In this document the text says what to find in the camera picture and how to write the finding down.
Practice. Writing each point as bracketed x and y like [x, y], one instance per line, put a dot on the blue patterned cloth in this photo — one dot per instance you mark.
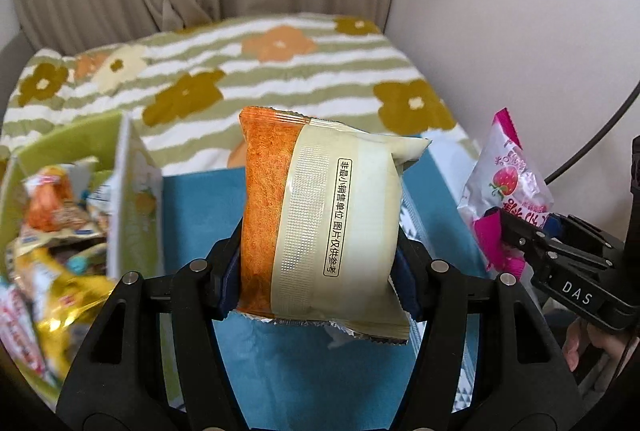
[289, 376]

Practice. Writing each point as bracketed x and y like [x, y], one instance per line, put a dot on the french fries snack bag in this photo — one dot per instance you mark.
[55, 211]

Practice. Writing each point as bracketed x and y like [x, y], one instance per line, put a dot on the green storage box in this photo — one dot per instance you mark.
[124, 199]

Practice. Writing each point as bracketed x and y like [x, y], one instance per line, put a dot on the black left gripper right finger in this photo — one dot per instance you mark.
[521, 380]

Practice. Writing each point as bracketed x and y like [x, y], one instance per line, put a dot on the orange cream snack packet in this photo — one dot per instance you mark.
[321, 222]

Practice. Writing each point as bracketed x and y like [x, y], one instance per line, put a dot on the yellow gold snack bag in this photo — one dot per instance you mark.
[64, 305]

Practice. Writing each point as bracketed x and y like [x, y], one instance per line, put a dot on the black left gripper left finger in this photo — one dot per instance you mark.
[151, 360]

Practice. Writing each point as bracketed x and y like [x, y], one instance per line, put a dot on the floral striped quilt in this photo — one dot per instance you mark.
[184, 90]

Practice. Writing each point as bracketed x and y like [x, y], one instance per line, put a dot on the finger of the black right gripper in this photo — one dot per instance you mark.
[573, 233]
[535, 244]

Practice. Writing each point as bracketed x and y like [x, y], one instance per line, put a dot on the pink strawberry snack packet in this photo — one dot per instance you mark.
[503, 179]

